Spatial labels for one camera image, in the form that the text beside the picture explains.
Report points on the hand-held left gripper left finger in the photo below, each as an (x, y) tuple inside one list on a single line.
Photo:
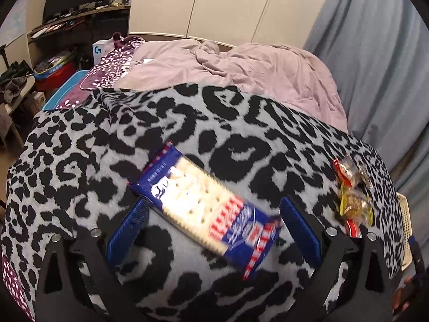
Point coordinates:
[(129, 228)]

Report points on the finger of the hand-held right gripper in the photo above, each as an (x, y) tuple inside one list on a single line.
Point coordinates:
[(415, 253)]

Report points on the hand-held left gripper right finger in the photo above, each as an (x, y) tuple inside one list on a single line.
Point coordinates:
[(301, 231)]

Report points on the cream perforated plastic basket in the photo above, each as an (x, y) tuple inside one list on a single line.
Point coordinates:
[(405, 214)]

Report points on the blue cracker packet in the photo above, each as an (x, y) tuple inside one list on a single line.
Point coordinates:
[(201, 201)]

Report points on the person's right hand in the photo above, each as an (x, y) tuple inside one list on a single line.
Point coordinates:
[(402, 293)]

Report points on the red snack packet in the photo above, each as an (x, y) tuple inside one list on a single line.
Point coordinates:
[(354, 228)]

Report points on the yellow-edged snack packet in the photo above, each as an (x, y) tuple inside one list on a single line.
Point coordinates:
[(353, 204)]

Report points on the clear red-edged snack packet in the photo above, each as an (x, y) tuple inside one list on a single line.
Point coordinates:
[(347, 171)]

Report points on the leopard print blanket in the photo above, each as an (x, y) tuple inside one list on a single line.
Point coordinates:
[(100, 141)]

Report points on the blue plastic box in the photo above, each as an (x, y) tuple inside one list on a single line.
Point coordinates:
[(63, 90)]

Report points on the cardboard box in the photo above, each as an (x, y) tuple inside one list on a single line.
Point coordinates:
[(38, 102)]

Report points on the pink duvet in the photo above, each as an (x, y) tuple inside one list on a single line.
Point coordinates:
[(251, 70)]

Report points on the red plastic basket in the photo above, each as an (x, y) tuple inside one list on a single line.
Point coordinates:
[(53, 75)]

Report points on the white side table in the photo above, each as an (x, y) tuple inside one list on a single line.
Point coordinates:
[(26, 89)]

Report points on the purple speckled cloth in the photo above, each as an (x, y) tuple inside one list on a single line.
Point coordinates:
[(117, 53)]

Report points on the white carton blue logo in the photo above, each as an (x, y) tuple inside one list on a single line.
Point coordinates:
[(99, 50)]

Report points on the dark clothes pile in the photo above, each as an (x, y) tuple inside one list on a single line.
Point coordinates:
[(15, 80)]

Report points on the blue-grey curtain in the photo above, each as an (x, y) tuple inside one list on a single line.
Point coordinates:
[(368, 57)]

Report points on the wooden desk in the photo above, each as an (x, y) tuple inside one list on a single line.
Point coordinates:
[(83, 13)]

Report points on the white wardrobe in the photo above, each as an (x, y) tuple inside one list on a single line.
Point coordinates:
[(201, 6)]

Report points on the white wall chart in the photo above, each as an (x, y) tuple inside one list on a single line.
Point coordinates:
[(16, 20)]

